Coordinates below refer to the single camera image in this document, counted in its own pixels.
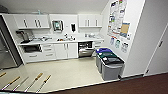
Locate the steel paper towel dispenser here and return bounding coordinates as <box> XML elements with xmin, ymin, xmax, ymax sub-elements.
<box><xmin>52</xmin><ymin>19</ymin><xmax>64</xmax><ymax>32</ymax></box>

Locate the dish rack with dishes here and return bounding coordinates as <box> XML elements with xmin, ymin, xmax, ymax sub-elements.
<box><xmin>36</xmin><ymin>35</ymin><xmax>54</xmax><ymax>42</ymax></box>

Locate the white wall cabinet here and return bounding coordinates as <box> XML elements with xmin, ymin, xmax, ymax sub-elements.
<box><xmin>77</xmin><ymin>13</ymin><xmax>104</xmax><ymax>29</ymax></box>
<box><xmin>13</xmin><ymin>13</ymin><xmax>51</xmax><ymax>30</ymax></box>

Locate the wide white drawer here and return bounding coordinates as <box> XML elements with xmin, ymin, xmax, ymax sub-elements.
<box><xmin>23</xmin><ymin>52</ymin><xmax>44</xmax><ymax>64</ymax></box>

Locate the white drawer unit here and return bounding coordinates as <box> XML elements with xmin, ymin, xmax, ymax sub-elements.
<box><xmin>93</xmin><ymin>39</ymin><xmax>105</xmax><ymax>51</ymax></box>
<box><xmin>41</xmin><ymin>43</ymin><xmax>57</xmax><ymax>62</ymax></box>

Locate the small blue wall poster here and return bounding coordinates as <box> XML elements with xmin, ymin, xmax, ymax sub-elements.
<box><xmin>109</xmin><ymin>37</ymin><xmax>116</xmax><ymax>47</ymax></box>

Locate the grey waste bin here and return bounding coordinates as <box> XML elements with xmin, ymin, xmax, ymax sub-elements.
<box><xmin>95</xmin><ymin>54</ymin><xmax>104</xmax><ymax>73</ymax></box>

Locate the white two-door base cabinet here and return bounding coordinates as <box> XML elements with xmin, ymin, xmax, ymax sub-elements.
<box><xmin>54</xmin><ymin>42</ymin><xmax>79</xmax><ymax>61</ymax></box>

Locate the small white wall poster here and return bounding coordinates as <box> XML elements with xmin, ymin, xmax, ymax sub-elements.
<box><xmin>120</xmin><ymin>42</ymin><xmax>130</xmax><ymax>54</ymax></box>

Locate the blue bin lid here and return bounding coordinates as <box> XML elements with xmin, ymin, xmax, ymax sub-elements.
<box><xmin>95</xmin><ymin>48</ymin><xmax>114</xmax><ymax>57</ymax></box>

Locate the blue spray bottle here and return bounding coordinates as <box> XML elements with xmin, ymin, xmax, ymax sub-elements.
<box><xmin>37</xmin><ymin>9</ymin><xmax>42</xmax><ymax>16</ymax></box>

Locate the built-in black microwave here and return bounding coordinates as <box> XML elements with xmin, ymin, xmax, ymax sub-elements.
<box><xmin>22</xmin><ymin>44</ymin><xmax>43</xmax><ymax>54</ymax></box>

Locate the steel dishwasher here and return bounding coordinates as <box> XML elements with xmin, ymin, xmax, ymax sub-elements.
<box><xmin>78</xmin><ymin>40</ymin><xmax>96</xmax><ymax>59</ymax></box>

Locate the large colourful wall poster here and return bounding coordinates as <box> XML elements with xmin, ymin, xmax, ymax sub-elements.
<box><xmin>107</xmin><ymin>0</ymin><xmax>133</xmax><ymax>41</ymax></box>

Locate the chrome faucet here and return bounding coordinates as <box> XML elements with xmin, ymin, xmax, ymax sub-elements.
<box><xmin>63</xmin><ymin>33</ymin><xmax>69</xmax><ymax>40</ymax></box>

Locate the steel fridge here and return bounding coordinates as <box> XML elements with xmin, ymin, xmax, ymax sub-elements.
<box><xmin>0</xmin><ymin>14</ymin><xmax>22</xmax><ymax>70</ymax></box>

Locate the green white wall poster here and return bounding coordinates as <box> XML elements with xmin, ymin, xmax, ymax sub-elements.
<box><xmin>114</xmin><ymin>39</ymin><xmax>121</xmax><ymax>50</ymax></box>

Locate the white door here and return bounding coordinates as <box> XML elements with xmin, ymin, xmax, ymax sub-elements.
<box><xmin>145</xmin><ymin>23</ymin><xmax>168</xmax><ymax>76</ymax></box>

